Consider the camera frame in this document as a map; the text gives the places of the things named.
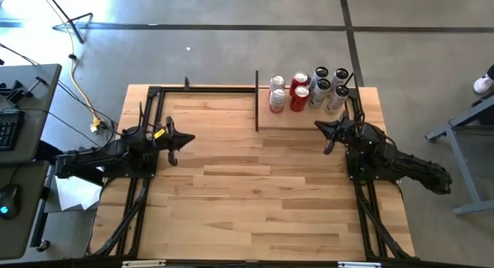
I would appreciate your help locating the tall white can pink print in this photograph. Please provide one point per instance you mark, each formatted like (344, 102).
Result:
(341, 74)
(317, 96)

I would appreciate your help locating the grey desk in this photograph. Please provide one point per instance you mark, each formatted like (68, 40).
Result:
(34, 106)

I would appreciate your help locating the white paper sheets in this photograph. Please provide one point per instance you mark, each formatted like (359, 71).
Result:
(73, 190)

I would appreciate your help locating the person's foot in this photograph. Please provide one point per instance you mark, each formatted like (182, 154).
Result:
(483, 83)

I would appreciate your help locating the black computer mouse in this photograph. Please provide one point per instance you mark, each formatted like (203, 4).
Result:
(9, 200)

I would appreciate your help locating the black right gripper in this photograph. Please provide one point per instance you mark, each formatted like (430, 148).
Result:
(357, 136)

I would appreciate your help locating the wooden shelf black metal frame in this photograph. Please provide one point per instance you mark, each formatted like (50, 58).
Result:
(293, 119)

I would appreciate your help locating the grey metal table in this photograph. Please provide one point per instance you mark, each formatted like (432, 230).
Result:
(464, 167)

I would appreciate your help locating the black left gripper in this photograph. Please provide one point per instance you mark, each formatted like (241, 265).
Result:
(156, 142)

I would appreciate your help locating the silver metal bracket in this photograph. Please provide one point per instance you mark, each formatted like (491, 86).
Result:
(359, 265)
(143, 263)

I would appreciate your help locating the black tripod stand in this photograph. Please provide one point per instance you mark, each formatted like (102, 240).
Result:
(61, 13)

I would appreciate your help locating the pink white Spindrift can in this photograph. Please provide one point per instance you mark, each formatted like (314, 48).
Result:
(276, 104)
(277, 82)

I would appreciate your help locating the black caster wheel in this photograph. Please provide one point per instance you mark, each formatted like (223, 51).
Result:
(43, 245)

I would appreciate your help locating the black clamp mount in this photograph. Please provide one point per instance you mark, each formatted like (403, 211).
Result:
(15, 91)

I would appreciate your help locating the black keyboard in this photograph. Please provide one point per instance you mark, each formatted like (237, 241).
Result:
(9, 131)

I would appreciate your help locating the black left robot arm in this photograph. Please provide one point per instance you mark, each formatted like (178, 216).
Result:
(96, 158)

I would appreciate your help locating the red Coca-Cola Zero can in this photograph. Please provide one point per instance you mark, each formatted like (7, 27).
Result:
(299, 102)
(300, 78)

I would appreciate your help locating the black aluminium table frame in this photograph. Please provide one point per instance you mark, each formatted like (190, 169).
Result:
(216, 90)

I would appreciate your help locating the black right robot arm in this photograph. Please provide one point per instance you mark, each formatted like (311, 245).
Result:
(417, 171)

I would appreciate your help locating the tall white can blue print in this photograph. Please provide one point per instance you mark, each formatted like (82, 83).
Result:
(321, 72)
(335, 102)

